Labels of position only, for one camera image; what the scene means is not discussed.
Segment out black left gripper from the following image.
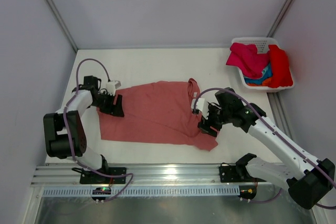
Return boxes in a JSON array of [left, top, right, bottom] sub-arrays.
[[90, 91, 124, 117]]

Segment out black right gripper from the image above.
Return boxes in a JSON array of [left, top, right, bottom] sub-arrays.
[[197, 102, 231, 137]]

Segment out salmon pink t shirt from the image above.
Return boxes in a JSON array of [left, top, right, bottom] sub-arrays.
[[98, 78, 218, 151]]

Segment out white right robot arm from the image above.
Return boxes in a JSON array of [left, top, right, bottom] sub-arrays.
[[191, 88, 335, 210]]

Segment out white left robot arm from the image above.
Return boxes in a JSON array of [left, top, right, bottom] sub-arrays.
[[43, 76, 124, 183]]

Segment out orange garment in basket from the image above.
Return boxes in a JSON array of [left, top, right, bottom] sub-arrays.
[[246, 77, 272, 87]]

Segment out right black controller board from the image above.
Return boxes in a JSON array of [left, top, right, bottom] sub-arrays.
[[238, 186, 257, 200]]

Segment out black controller board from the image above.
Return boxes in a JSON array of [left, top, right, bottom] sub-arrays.
[[91, 187, 111, 201], [238, 186, 257, 200]]

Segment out magenta t shirt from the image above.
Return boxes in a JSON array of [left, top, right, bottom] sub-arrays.
[[226, 42, 270, 79]]

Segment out left black controller board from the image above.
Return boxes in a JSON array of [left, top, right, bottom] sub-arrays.
[[91, 187, 111, 201]]

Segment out blue garment in basket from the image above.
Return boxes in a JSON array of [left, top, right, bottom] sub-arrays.
[[244, 64, 273, 83]]

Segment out red t shirt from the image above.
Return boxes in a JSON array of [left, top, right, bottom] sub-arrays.
[[268, 45, 293, 88]]

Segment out white perforated plastic basket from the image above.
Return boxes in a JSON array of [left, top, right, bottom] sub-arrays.
[[226, 37, 295, 93]]

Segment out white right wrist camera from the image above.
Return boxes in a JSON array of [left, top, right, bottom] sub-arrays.
[[191, 98, 210, 119]]

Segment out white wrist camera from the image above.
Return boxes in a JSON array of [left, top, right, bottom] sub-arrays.
[[106, 80, 121, 95], [191, 98, 210, 119]]

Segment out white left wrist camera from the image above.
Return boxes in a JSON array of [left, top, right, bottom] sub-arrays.
[[106, 80, 121, 95]]

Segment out aluminium mounting rail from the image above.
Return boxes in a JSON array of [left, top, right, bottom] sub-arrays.
[[30, 163, 317, 187]]

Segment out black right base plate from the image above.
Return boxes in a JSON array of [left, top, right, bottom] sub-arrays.
[[218, 163, 265, 183]]

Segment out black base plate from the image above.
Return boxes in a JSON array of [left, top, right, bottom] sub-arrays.
[[218, 163, 265, 183], [79, 167, 127, 185]]

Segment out slotted grey cable duct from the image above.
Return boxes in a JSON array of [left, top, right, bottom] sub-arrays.
[[42, 185, 239, 197]]

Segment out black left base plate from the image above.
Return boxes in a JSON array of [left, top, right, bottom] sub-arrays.
[[79, 167, 127, 185]]

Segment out right side aluminium rail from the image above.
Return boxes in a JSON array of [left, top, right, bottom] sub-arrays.
[[267, 92, 296, 141]]

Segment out left aluminium corner post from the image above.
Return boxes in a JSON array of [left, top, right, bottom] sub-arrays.
[[44, 0, 78, 53]]

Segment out aluminium corner post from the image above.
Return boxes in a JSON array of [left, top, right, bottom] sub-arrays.
[[44, 0, 78, 53], [267, 0, 295, 37]]

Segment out right aluminium corner post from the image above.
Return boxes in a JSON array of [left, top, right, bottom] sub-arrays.
[[267, 0, 295, 37]]

